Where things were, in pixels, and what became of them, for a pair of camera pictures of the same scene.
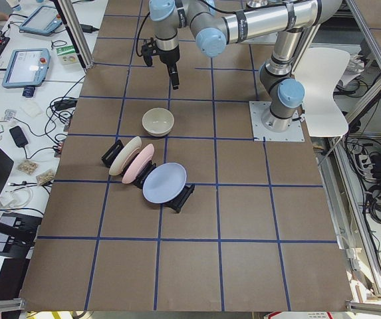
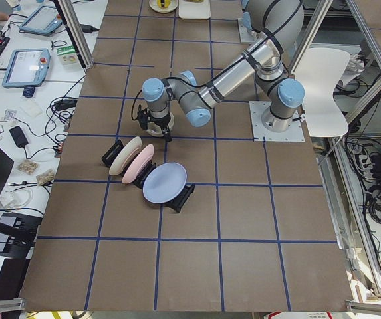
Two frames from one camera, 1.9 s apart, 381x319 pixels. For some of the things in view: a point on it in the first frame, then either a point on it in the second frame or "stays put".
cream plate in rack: x=133 y=144 stays put
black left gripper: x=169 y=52 to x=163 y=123
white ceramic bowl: x=157 y=121 stays put
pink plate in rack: x=132 y=172 stays put
